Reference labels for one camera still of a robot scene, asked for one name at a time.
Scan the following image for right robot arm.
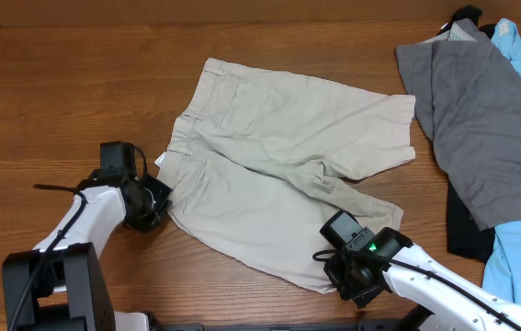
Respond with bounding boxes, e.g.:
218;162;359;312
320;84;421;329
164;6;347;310
313;211;521;331

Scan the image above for black garment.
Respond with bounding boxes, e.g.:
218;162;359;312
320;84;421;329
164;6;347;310
437;5;496;264

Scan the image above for grey t-shirt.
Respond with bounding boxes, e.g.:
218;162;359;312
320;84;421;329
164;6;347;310
396;19;521;229

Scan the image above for beige shorts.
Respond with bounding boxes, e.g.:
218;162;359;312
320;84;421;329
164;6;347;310
157;58;415;294

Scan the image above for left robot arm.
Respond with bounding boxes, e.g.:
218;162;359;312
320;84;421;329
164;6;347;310
2;141;172;331

